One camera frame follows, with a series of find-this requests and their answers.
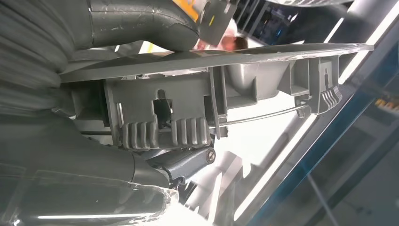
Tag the person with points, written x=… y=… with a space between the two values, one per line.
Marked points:
x=238 y=43

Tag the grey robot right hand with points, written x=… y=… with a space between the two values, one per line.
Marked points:
x=78 y=174

